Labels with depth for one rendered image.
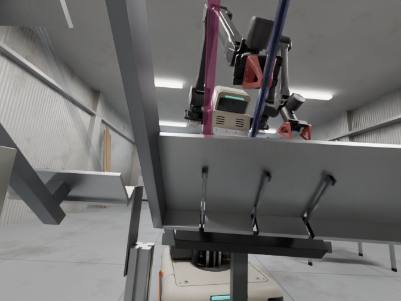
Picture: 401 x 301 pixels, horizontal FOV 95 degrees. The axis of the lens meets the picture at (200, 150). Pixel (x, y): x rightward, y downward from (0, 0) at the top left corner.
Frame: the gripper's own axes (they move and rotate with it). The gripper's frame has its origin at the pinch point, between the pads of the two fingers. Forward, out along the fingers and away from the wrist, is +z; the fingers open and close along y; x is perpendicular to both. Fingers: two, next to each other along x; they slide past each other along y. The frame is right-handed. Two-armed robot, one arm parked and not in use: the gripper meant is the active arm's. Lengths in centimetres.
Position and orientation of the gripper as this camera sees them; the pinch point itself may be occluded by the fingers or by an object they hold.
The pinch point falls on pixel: (265, 81)
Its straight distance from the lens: 39.3
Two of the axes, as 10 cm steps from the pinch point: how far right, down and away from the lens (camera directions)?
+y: 10.0, 0.6, -0.3
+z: -0.5, 5.8, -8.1
